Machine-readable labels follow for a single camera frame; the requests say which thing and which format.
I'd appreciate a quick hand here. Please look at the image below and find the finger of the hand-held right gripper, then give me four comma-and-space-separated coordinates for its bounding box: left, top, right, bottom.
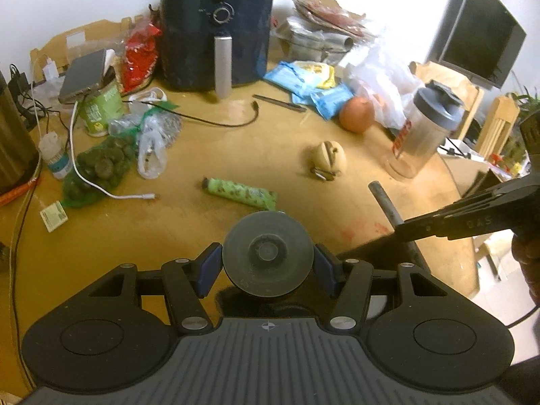
397, 186, 523, 243

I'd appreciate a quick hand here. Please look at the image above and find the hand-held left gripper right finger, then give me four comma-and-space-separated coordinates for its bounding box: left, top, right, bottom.
314, 242, 454, 332

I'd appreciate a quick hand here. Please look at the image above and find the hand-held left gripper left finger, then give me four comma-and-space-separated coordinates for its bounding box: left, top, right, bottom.
74, 242, 223, 335

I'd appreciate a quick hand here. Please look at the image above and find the grey marbled bar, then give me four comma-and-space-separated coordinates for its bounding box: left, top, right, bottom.
368, 181, 431, 273

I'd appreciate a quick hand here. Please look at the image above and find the person's right hand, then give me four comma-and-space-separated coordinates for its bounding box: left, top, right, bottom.
511, 228, 540, 304

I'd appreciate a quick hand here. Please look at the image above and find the green printed tube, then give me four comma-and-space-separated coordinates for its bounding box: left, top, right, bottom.
201, 177, 279, 210

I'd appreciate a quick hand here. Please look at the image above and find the clear shaker bottle grey lid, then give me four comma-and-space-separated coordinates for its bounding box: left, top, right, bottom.
388, 79, 465, 178

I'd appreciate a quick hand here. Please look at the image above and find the green houseplant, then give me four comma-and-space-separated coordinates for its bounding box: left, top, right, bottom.
506, 88, 540, 115

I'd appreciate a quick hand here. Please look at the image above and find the small clear plastic bag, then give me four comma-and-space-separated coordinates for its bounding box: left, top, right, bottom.
137, 129, 168, 179

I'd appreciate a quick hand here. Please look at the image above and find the mesh bag of green balls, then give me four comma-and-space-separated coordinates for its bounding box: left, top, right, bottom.
63, 135, 140, 208

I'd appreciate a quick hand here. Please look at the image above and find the zip bag of grey bits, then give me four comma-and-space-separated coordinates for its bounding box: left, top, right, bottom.
109, 102, 184, 153

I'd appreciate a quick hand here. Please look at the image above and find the orange onion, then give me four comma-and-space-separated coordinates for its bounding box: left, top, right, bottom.
339, 96, 376, 133

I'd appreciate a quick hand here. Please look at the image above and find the small yellow green card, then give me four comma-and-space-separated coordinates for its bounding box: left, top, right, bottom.
40, 201, 68, 232

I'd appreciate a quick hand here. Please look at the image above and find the black pen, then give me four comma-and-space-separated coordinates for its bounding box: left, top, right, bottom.
252, 94, 308, 113

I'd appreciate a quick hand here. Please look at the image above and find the black flat monitor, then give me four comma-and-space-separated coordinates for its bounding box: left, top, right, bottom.
434, 0, 528, 90

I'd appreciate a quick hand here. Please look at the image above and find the white crumpled wrapper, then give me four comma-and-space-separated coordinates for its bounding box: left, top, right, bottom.
126, 88, 168, 114

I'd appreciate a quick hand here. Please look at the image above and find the green paper cup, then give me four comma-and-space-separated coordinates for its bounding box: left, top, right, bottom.
80, 80, 125, 137

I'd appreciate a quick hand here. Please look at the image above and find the small white plastic bottle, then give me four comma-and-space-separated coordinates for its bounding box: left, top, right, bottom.
39, 132, 70, 180

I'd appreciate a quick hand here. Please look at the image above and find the yellow snack packet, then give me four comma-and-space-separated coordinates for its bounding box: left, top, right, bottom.
295, 61, 336, 89

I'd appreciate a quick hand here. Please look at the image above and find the red snack bag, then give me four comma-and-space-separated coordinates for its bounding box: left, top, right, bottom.
122, 23, 163, 93

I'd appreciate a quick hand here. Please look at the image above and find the silver power bank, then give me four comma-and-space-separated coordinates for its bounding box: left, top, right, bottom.
58, 48, 108, 104

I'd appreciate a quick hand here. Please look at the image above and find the dark brown cylinder container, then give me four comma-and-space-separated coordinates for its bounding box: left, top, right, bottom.
0, 70, 42, 195

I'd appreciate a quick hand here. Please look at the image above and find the dark blue air fryer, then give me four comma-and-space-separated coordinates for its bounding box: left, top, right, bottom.
159, 0, 276, 99

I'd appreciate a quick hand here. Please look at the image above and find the pile of flat brown packets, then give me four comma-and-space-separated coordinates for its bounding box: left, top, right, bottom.
291, 0, 377, 39

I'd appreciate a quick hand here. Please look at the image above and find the flat brown cardboard sheet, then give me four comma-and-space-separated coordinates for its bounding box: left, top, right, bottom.
29, 16, 144, 77

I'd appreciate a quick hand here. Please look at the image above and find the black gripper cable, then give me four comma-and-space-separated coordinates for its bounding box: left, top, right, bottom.
504, 301, 540, 329

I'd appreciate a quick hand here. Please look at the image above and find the white usb cable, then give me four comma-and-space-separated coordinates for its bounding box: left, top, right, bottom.
71, 101, 161, 201

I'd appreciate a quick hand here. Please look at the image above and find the black usb cable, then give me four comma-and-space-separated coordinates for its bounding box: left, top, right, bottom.
122, 98, 260, 127

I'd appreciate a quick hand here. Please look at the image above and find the thin black cable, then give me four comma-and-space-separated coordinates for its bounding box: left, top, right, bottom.
7, 169, 42, 389

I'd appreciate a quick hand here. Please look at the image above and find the orange handled tool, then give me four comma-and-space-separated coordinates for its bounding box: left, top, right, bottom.
0, 176, 43, 207

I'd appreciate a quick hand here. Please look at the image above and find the black cable bundle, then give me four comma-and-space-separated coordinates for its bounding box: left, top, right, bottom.
8, 63, 60, 124

